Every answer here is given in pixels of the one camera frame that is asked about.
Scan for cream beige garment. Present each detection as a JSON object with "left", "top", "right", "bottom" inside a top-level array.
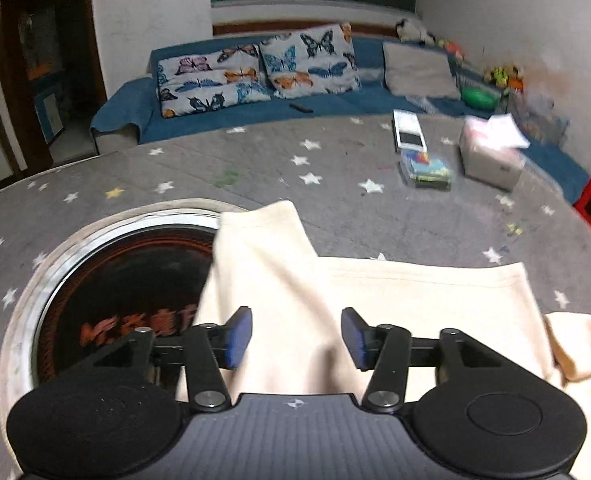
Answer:
[{"left": 196, "top": 202, "right": 591, "bottom": 479}]

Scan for black round induction cooktop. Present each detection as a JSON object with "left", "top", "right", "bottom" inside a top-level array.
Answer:
[{"left": 34, "top": 226, "right": 220, "bottom": 384}]

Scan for clear box colourful items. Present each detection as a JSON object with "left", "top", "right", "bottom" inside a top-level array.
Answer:
[{"left": 399, "top": 151, "right": 454, "bottom": 191}]

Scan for white flat device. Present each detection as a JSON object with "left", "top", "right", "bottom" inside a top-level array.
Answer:
[{"left": 393, "top": 110, "right": 427, "bottom": 152}]

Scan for white tissue box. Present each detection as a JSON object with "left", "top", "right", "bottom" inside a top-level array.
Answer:
[{"left": 459, "top": 116, "right": 525, "bottom": 192}]

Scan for blue sofa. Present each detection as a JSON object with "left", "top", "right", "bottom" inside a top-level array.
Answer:
[{"left": 90, "top": 35, "right": 589, "bottom": 204}]

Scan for black remote control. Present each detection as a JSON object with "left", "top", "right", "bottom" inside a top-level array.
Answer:
[{"left": 289, "top": 103, "right": 314, "bottom": 114}]

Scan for left butterfly print pillow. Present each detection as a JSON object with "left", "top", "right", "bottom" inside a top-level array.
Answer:
[{"left": 156, "top": 44, "right": 272, "bottom": 118}]

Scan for butterfly print pillow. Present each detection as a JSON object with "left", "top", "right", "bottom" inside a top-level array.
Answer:
[
  {"left": 260, "top": 23, "right": 361, "bottom": 99},
  {"left": 156, "top": 44, "right": 272, "bottom": 118}
]

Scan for grey plain cushion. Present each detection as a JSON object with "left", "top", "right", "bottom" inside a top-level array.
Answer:
[{"left": 382, "top": 42, "right": 460, "bottom": 99}]

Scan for right butterfly print pillow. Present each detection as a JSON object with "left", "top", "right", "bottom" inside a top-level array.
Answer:
[{"left": 260, "top": 23, "right": 361, "bottom": 99}]

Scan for yellow black toy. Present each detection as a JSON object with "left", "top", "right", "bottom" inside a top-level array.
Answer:
[{"left": 483, "top": 65, "right": 524, "bottom": 92}]

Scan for black white plush toy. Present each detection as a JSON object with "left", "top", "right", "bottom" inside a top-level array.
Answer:
[{"left": 395, "top": 18, "right": 435, "bottom": 46}]

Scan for dark wooden door frame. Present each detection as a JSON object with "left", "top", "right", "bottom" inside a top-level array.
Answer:
[{"left": 0, "top": 0, "right": 106, "bottom": 174}]

